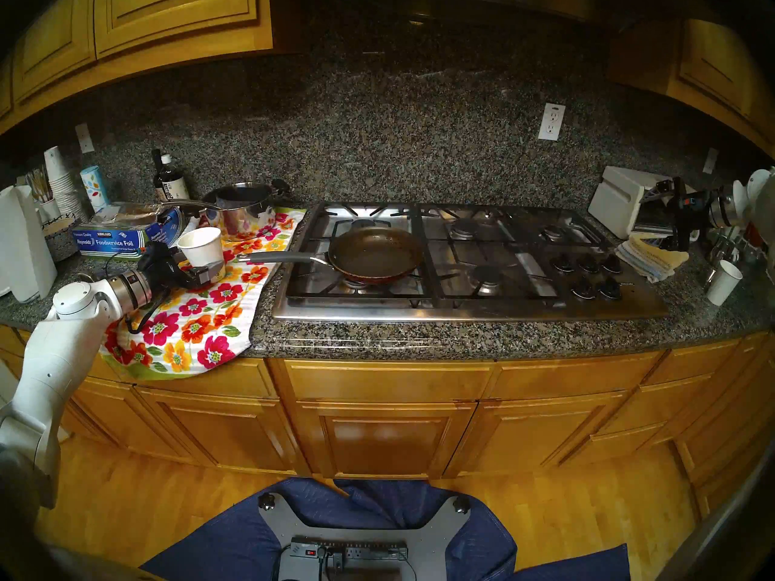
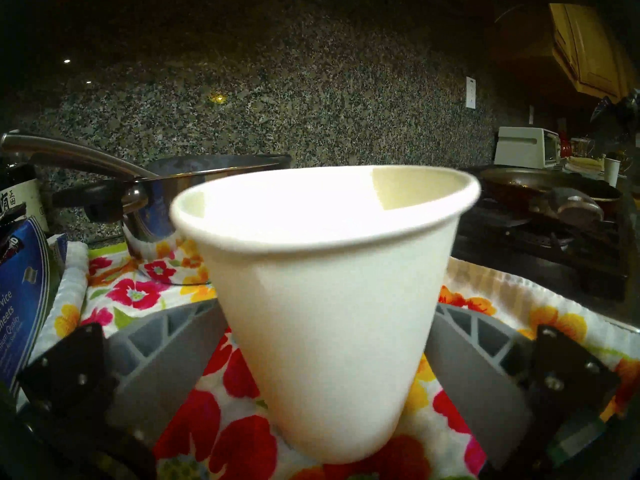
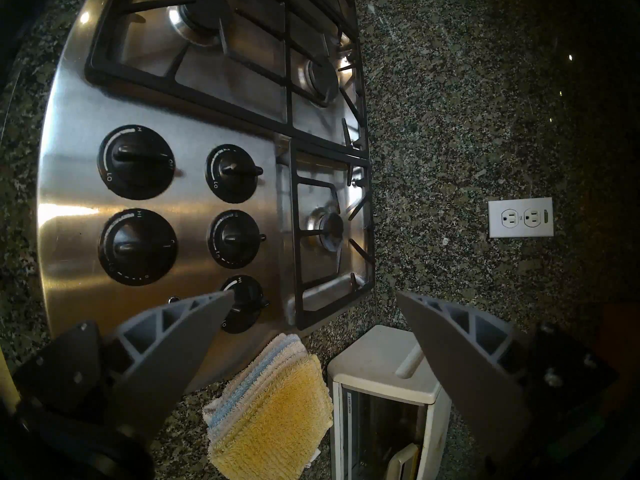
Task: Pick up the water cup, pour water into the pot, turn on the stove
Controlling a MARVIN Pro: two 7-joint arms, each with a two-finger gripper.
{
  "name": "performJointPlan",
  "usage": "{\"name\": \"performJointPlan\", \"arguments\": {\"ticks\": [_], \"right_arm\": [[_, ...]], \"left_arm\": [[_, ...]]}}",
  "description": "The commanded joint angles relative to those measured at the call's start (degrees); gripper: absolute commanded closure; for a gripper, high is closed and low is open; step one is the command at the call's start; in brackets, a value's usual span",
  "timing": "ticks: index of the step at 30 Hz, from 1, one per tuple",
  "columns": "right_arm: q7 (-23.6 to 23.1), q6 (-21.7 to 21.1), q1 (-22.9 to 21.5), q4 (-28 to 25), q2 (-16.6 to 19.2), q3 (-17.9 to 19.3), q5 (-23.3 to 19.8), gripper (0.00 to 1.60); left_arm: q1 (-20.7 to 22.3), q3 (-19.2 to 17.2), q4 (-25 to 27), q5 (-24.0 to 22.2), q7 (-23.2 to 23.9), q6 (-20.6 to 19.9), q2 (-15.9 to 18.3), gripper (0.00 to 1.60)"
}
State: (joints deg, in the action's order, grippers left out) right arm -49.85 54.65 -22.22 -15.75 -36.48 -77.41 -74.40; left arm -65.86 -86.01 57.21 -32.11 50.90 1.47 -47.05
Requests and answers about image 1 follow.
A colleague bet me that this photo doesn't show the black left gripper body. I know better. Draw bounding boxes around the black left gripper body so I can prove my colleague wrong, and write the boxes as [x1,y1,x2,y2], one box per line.
[138,241,203,290]

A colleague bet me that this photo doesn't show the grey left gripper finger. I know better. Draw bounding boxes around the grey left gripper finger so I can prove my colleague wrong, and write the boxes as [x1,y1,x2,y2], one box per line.
[189,259,226,287]

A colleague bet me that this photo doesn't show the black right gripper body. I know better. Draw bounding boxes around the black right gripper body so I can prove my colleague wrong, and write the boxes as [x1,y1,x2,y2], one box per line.
[669,177,721,238]

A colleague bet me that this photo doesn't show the white paper cup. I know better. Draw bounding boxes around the white paper cup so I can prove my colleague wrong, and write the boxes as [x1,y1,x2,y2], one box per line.
[177,227,226,284]
[705,260,744,307]

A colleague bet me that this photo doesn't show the narrow black stove grate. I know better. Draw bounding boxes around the narrow black stove grate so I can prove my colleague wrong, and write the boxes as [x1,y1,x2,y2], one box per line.
[526,208,613,249]

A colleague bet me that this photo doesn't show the blue patterned paper cup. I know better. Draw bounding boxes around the blue patterned paper cup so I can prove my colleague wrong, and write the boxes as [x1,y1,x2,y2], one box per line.
[80,165,111,211]

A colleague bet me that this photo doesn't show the wide black stove grate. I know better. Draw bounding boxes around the wide black stove grate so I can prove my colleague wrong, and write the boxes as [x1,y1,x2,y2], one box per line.
[286,203,435,302]
[419,203,567,301]

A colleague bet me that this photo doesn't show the yellow folded cloth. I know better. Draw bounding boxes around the yellow folded cloth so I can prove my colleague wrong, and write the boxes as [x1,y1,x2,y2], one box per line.
[627,232,690,272]

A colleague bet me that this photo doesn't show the metal kitchen utensils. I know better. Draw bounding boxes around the metal kitchen utensils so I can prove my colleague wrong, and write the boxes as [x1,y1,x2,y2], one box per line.
[702,224,742,284]

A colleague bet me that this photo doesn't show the white and blue folded cloths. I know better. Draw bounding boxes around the white and blue folded cloths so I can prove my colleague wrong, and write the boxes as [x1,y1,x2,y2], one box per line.
[615,242,673,284]

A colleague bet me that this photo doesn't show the floral kitchen towel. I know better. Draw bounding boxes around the floral kitchen towel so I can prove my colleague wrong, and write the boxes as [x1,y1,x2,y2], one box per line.
[100,208,306,381]

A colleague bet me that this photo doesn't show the white toaster oven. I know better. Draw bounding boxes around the white toaster oven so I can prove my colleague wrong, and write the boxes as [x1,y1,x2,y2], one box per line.
[587,166,682,240]

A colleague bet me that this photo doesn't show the blue foil sheet box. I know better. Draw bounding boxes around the blue foil sheet box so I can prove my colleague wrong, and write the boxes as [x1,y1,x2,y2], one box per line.
[71,202,183,261]

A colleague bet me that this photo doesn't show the stainless steel saucepan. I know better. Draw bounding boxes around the stainless steel saucepan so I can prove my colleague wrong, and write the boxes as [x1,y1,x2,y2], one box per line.
[160,179,292,241]

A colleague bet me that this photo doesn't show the dark bottle white cap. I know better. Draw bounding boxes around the dark bottle white cap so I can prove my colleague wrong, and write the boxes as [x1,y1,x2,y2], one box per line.
[159,154,190,202]

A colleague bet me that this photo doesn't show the small patterned basket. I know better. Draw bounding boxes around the small patterned basket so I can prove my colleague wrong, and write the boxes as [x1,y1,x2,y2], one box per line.
[42,217,79,264]

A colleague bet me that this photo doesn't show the wooden upper cabinet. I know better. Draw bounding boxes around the wooden upper cabinet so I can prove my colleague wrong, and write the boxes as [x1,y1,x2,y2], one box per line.
[0,0,273,136]
[605,17,775,157]

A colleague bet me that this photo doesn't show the stack of white cups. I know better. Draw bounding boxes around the stack of white cups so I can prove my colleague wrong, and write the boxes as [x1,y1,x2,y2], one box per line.
[44,146,85,220]

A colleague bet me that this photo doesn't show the wooden chopsticks bundle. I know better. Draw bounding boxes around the wooden chopsticks bundle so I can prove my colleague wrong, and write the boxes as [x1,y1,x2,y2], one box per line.
[25,167,52,204]

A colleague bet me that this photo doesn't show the brown frying pan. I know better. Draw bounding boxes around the brown frying pan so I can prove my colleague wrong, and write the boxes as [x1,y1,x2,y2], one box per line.
[235,226,426,285]

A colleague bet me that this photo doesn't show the stainless steel gas cooktop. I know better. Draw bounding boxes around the stainless steel gas cooktop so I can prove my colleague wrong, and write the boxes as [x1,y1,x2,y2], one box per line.
[271,202,670,323]

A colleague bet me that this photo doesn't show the wooden lower cabinets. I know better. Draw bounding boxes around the wooden lower cabinets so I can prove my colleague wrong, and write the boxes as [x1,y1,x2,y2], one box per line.
[0,323,775,520]

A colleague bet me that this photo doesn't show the thick black gripper cable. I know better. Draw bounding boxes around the thick black gripper cable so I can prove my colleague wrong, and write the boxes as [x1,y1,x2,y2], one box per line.
[123,286,168,336]

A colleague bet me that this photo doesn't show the white wall power outlet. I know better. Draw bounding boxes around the white wall power outlet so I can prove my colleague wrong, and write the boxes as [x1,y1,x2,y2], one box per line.
[538,103,566,142]

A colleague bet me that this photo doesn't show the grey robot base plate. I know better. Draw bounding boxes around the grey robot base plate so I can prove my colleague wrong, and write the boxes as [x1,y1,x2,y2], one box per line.
[259,492,472,581]

